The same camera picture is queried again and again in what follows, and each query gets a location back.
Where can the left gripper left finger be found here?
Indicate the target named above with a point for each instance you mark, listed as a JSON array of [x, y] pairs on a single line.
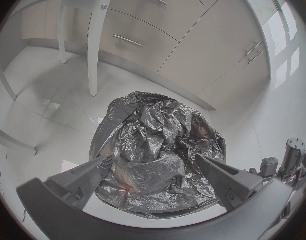
[[85, 179]]

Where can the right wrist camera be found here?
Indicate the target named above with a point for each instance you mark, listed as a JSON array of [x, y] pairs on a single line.
[[269, 166]]

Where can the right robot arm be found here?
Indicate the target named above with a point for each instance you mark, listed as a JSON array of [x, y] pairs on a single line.
[[292, 156]]

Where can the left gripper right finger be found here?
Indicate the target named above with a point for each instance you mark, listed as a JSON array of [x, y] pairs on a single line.
[[228, 184]]

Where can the black plastic bag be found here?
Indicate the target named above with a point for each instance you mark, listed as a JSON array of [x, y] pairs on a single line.
[[155, 146]]

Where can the beige cabinet with drawers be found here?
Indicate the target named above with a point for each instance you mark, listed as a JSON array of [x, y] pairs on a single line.
[[205, 46]]

